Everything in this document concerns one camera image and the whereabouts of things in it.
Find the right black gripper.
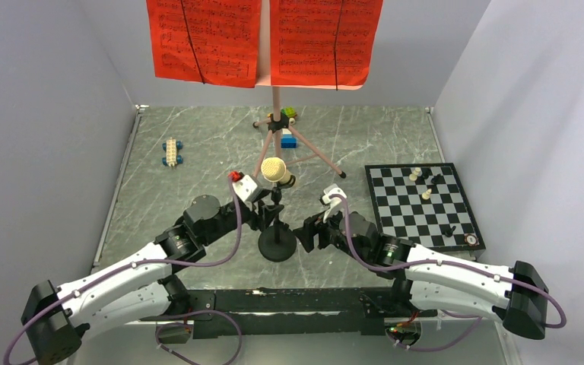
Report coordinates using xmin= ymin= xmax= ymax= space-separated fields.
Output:
xmin=293 ymin=203 xmax=369 ymax=264

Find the black microphone stand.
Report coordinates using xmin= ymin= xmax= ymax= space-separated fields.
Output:
xmin=258 ymin=183 xmax=297 ymax=262

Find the cream toy microphone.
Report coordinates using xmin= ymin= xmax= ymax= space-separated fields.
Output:
xmin=261 ymin=157 xmax=296 ymax=188

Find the pink music stand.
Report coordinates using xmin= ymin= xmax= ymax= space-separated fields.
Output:
xmin=251 ymin=0 xmax=369 ymax=180

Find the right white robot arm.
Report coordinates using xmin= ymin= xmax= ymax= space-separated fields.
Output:
xmin=294 ymin=212 xmax=549 ymax=340

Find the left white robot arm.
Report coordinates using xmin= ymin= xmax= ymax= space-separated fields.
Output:
xmin=21 ymin=195 xmax=275 ymax=364

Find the blue white toy brick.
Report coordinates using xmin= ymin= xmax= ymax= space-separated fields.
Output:
xmin=280 ymin=129 xmax=297 ymax=149

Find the black chessboard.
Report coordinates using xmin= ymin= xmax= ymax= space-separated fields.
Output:
xmin=364 ymin=163 xmax=486 ymax=254

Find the cream chess pawn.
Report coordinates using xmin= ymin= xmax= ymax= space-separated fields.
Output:
xmin=421 ymin=188 xmax=433 ymax=201

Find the colourful brick toy car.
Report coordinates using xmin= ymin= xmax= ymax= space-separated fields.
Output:
xmin=267 ymin=107 xmax=297 ymax=128

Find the cream blue toy car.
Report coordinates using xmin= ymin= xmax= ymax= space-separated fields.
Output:
xmin=162 ymin=138 xmax=183 ymax=168

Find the black chess piece front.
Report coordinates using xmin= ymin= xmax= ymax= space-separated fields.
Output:
xmin=443 ymin=225 xmax=456 ymax=237

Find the black chess piece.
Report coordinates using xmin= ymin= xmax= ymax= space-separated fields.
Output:
xmin=419 ymin=167 xmax=446 ymax=186
xmin=443 ymin=225 xmax=456 ymax=237

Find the black chess piece back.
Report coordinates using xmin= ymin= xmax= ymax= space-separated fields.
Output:
xmin=419 ymin=167 xmax=446 ymax=186

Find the brown poker chip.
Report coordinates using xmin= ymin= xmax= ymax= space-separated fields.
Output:
xmin=464 ymin=233 xmax=479 ymax=246

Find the left red sheet music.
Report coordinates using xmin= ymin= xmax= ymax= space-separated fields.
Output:
xmin=146 ymin=0 xmax=262 ymax=88

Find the red sheet music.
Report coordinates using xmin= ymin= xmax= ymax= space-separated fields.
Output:
xmin=146 ymin=0 xmax=262 ymax=88
xmin=269 ymin=0 xmax=385 ymax=92

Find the right red sheet music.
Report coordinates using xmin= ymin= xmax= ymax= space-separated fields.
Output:
xmin=269 ymin=0 xmax=385 ymax=92

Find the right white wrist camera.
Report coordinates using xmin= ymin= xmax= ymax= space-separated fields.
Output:
xmin=320 ymin=183 xmax=347 ymax=223

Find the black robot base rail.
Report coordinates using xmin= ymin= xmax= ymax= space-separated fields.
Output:
xmin=152 ymin=287 xmax=436 ymax=339

